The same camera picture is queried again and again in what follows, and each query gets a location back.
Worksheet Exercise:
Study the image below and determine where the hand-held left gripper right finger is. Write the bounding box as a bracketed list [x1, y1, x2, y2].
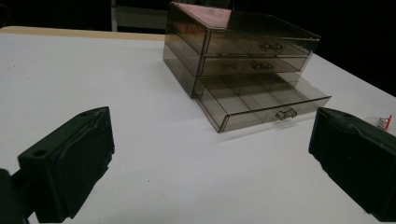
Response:
[308, 106, 396, 223]

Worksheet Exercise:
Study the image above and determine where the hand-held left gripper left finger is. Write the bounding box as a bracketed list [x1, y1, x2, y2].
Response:
[17, 105, 116, 224]

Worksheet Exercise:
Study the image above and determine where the smoky clear drawer organizer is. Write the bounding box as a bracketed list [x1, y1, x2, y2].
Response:
[163, 1, 322, 99]

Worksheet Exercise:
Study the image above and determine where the small red and clear clip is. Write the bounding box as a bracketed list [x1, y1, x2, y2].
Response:
[376, 114, 393, 132]

